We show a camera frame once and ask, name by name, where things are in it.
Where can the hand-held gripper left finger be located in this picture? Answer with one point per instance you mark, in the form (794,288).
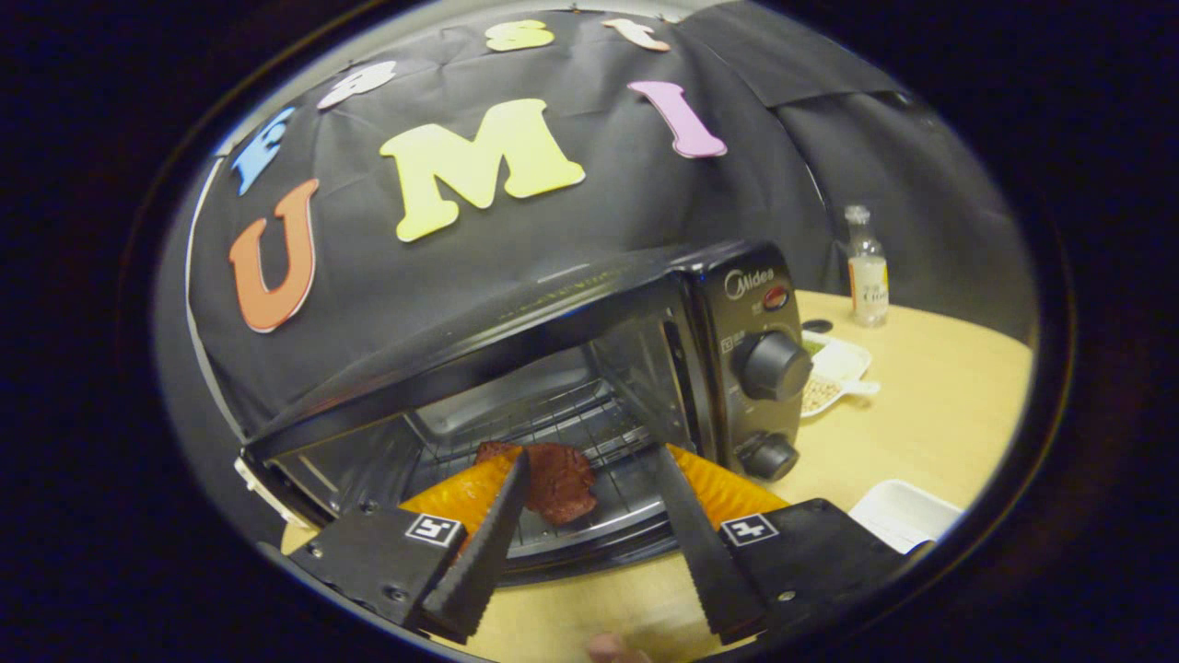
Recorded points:
(484,552)

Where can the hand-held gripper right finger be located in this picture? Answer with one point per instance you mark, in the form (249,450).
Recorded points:
(700,552)

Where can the brown meat drumstick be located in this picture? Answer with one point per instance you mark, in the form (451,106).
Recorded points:
(562,483)

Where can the black toaster oven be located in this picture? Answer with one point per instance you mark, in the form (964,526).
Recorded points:
(746,304)

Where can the white bread toaster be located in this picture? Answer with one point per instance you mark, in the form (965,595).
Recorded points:
(258,488)

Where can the white ribbed tray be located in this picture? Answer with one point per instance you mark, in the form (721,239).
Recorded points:
(907,516)

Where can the white divided condiment dish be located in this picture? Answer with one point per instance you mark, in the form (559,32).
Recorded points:
(834,368)

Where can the small black cap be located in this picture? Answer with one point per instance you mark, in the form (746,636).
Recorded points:
(817,326)

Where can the clear glass bottle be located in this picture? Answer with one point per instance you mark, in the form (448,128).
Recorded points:
(868,276)

